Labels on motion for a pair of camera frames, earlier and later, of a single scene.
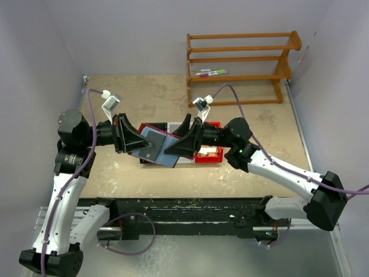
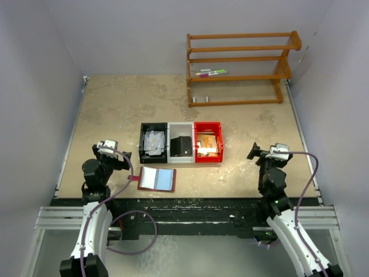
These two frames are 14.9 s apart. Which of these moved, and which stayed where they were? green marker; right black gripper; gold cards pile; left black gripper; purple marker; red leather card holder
Moved: left black gripper; red leather card holder; right black gripper
Stayed: green marker; gold cards pile; purple marker
